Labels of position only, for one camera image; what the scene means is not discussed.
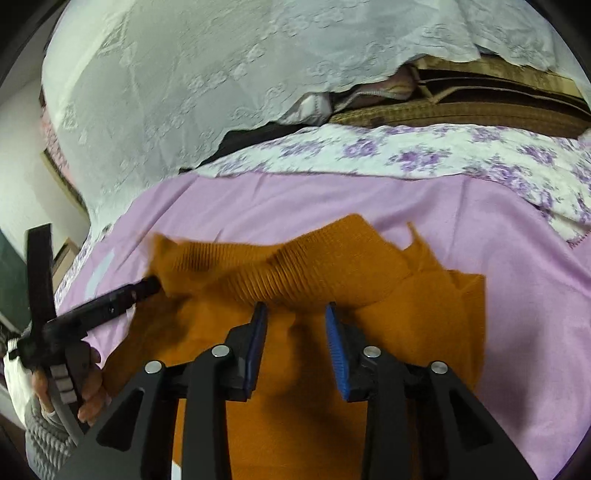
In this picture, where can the white lace cloth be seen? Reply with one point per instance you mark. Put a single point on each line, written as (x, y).
(184, 92)

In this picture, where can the pink striped cloth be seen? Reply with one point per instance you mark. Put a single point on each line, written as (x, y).
(383, 85)

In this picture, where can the orange knitted cat sweater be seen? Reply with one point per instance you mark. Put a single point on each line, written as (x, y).
(300, 424)

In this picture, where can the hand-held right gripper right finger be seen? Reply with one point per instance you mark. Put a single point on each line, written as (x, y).
(336, 350)

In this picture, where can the brown woven mat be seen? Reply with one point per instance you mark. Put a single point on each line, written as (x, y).
(461, 115)

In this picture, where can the purple floral-edged bed sheet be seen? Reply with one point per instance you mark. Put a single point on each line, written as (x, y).
(508, 323)

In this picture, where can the white fabric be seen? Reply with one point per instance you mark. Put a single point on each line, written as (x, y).
(16, 387)

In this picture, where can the dark cloth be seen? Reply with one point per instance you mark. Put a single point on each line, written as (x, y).
(244, 138)

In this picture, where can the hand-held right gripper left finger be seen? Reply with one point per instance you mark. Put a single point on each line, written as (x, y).
(256, 346)

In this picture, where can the green board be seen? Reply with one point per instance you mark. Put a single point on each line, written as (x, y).
(10, 281)

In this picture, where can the white crumpled cloth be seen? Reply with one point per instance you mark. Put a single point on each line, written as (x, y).
(307, 108)

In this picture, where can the person's left forearm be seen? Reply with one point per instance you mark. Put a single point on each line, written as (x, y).
(41, 445)

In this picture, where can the person's left hand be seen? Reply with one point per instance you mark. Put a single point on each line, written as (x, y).
(97, 392)

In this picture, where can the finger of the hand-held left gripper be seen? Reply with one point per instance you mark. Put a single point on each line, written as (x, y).
(115, 297)

